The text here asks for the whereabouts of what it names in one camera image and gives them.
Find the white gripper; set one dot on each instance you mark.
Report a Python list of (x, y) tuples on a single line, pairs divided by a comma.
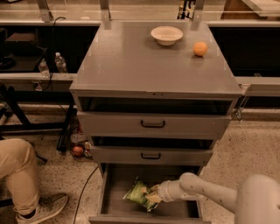
[(164, 191)]

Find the green jalapeno chip bag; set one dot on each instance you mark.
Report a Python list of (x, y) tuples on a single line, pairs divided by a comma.
[(137, 194)]

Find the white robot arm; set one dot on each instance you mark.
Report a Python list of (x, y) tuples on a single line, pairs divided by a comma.
[(256, 201)]

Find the grey open bottom drawer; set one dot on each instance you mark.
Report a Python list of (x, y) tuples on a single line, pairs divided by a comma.
[(118, 179)]

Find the grey middle drawer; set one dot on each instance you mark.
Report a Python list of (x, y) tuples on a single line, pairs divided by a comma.
[(150, 156)]

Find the grey metal drawer cabinet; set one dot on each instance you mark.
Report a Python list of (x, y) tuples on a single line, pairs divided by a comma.
[(127, 71)]

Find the grey top drawer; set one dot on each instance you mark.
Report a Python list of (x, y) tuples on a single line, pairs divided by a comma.
[(106, 124)]

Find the red apple on floor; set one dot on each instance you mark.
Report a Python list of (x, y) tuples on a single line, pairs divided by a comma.
[(77, 151)]

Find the grey knit sneaker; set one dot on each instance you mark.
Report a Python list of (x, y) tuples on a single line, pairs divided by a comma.
[(47, 208)]

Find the person's leg khaki trousers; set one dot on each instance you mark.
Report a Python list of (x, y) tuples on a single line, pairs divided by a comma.
[(18, 164)]

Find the orange fruit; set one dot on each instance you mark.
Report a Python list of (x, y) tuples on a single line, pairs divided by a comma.
[(200, 48)]

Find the white ceramic bowl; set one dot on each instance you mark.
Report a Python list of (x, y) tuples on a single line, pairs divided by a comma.
[(166, 35)]

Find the clear water bottle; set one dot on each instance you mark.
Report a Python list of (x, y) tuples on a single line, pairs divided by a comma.
[(61, 64), (43, 68)]

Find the dark box on shelf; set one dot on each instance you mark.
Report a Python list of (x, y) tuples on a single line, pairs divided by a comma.
[(22, 43)]

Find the black table frame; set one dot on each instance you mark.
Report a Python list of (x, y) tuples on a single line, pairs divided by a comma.
[(34, 112)]

